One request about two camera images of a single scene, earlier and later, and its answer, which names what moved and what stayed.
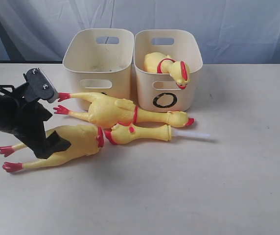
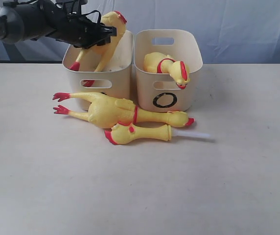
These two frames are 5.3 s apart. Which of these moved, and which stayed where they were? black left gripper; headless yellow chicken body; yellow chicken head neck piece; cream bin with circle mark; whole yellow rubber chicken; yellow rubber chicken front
Moved: headless yellow chicken body; black left gripper
Stayed: yellow rubber chicken front; yellow chicken head neck piece; cream bin with circle mark; whole yellow rubber chicken
